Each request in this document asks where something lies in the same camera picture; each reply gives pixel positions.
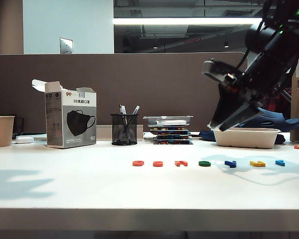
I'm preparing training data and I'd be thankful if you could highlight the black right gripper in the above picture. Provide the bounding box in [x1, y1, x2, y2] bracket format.
[208, 70, 274, 132]

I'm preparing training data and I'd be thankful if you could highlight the yellow letter u magnet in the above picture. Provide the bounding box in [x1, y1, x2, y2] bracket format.
[249, 160, 267, 168]

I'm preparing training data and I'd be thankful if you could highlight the beige pulp tray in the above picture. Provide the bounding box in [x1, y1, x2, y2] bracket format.
[210, 127, 282, 150]

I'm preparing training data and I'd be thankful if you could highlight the person in red plaid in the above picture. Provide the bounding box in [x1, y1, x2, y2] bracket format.
[263, 89, 292, 119]

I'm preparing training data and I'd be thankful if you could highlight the white labelled packet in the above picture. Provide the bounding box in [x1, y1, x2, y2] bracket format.
[154, 119, 186, 126]

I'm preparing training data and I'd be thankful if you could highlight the clear plastic box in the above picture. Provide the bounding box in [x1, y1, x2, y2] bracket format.
[142, 115, 194, 128]

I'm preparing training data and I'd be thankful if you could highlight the brown desk partition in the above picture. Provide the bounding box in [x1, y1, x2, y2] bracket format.
[0, 51, 248, 140]

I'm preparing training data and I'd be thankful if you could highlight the silver black pen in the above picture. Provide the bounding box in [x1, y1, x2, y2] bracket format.
[124, 105, 141, 134]
[119, 104, 128, 134]

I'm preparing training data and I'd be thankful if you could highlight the white ceiling light strip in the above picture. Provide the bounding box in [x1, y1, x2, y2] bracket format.
[113, 17, 264, 26]

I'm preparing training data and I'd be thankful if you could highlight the black mesh pen holder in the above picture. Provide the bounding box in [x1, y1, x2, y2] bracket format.
[110, 114, 138, 146]

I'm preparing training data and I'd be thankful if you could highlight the grey face mask box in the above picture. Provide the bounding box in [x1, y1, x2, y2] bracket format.
[31, 79, 97, 149]

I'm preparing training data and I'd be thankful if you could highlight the white earbuds case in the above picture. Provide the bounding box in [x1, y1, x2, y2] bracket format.
[14, 136, 35, 144]

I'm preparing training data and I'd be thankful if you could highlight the brown paper cup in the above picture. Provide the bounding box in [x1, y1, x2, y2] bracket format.
[0, 115, 15, 148]

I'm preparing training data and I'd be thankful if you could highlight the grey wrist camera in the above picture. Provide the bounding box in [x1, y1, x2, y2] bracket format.
[202, 57, 238, 84]

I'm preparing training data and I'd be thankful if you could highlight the black camera cable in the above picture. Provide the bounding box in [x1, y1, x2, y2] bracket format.
[235, 48, 251, 74]

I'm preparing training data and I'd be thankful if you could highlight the silver wall plate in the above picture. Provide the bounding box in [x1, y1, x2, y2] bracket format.
[59, 37, 74, 55]

